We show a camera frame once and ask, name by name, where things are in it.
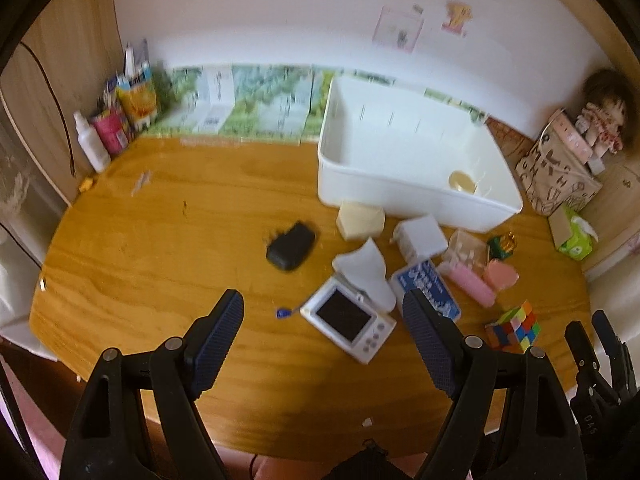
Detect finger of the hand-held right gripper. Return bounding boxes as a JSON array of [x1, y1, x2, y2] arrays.
[[564, 320, 603, 396], [591, 310, 638, 406]]

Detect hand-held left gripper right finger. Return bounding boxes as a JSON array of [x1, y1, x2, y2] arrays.
[[401, 287, 588, 480]]

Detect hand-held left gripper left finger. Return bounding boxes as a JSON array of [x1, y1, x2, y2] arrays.
[[59, 288, 246, 480]]

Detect colourful puzzle cube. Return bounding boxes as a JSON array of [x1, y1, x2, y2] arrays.
[[484, 300, 542, 353]]

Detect pink hair rollers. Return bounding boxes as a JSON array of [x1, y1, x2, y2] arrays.
[[440, 260, 496, 308]]

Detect white digital device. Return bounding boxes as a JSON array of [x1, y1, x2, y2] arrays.
[[300, 276, 397, 365]]

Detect white power adapter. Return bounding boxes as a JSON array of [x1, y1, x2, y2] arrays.
[[390, 214, 449, 266]]

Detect white plastic bin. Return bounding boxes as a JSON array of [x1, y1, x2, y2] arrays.
[[317, 75, 524, 234]]

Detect blue white packet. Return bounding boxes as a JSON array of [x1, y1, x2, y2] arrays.
[[390, 258, 463, 323]]

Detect pink scalloped object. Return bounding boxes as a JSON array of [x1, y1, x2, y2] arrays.
[[482, 259, 520, 293]]

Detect white curved plastic piece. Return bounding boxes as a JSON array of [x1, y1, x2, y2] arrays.
[[332, 236, 396, 313]]

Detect clear plastic box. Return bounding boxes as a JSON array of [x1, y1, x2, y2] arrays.
[[441, 229, 490, 273]]

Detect green tissue pack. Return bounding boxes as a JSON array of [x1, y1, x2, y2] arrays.
[[547, 204, 600, 261]]

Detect black charger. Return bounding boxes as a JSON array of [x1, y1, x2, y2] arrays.
[[266, 220, 319, 273]]

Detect cream box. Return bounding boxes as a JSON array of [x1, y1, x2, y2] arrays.
[[336, 201, 386, 241]]

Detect yellow round lid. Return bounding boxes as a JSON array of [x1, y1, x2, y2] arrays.
[[448, 170, 478, 194]]

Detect patterned beige bag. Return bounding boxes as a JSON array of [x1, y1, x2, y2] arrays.
[[515, 110, 603, 218]]

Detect white chair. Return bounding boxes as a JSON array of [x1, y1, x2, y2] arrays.
[[0, 230, 56, 361]]

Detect pink striped box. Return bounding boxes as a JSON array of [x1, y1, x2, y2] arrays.
[[547, 109, 608, 173]]

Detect doll with brown hair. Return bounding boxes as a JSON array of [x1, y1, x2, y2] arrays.
[[575, 69, 633, 153]]

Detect white plastic bottle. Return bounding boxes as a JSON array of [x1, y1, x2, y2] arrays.
[[72, 111, 112, 173]]

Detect pink cup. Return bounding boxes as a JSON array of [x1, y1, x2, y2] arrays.
[[90, 107, 132, 156]]

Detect yellow juice carton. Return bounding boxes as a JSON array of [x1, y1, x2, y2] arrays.
[[116, 71, 161, 133]]

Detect blue white tube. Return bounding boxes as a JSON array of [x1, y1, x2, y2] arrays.
[[102, 74, 128, 111]]

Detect wooden cabinet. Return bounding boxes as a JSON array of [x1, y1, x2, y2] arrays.
[[0, 0, 126, 211]]

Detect green toy ring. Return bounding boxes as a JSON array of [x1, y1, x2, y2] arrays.
[[487, 232, 517, 261]]

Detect dark cable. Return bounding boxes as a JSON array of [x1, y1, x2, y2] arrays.
[[20, 42, 76, 178]]

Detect pink paper wall sticker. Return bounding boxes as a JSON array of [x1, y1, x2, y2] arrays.
[[372, 6, 425, 53]]

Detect yellow cartoon wall sticker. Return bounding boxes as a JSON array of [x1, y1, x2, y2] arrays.
[[441, 2, 473, 37]]

